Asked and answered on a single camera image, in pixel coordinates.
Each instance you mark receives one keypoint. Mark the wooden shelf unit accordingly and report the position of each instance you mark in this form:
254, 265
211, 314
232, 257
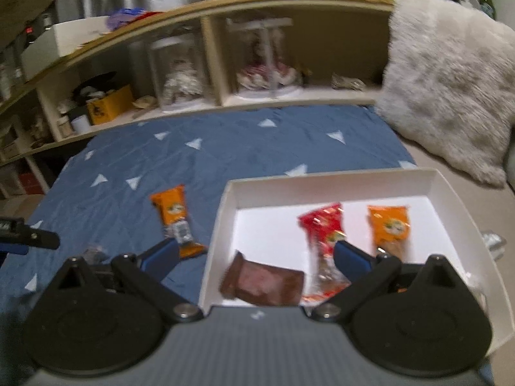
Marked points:
213, 64

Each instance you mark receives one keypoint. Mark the red and clear snack packet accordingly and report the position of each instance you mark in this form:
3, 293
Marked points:
322, 233

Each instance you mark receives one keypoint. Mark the orange snack bar with barcode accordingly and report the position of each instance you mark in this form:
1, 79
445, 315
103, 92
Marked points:
177, 217

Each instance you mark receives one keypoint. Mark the white cup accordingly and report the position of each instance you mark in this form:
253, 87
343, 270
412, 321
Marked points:
80, 124

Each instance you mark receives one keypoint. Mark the black hat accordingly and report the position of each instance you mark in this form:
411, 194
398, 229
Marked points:
94, 82

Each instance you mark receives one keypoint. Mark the brown snack packet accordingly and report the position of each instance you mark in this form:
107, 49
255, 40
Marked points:
261, 283

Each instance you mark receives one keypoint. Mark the crumpled foil wrapper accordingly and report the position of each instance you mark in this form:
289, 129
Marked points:
493, 245

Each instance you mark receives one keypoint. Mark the white cardboard box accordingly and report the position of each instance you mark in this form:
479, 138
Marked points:
273, 225

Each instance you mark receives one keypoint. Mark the white storage box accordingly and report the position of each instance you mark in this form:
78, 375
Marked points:
60, 44

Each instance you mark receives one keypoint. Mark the fluffy cream cushion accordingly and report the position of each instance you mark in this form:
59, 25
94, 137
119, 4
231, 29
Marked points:
446, 80

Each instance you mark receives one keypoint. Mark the blue and red packets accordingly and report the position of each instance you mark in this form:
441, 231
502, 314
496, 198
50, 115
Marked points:
128, 16

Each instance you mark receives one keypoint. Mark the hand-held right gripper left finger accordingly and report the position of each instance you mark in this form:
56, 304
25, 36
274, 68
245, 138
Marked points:
161, 255

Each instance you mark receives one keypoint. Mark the blue quilt with white triangles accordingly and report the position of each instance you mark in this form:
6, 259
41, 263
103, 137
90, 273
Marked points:
241, 148

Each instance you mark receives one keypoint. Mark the yellow box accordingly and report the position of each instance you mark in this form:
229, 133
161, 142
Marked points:
108, 106

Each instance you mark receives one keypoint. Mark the red doll in clear case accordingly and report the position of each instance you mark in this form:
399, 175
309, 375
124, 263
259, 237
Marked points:
267, 68

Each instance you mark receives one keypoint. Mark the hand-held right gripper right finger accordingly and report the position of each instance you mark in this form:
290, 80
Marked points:
354, 261

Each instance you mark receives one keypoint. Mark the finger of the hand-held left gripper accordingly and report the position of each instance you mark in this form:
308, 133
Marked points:
12, 249
40, 239

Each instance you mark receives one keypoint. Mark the seashell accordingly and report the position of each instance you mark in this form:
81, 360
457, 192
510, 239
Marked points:
144, 102

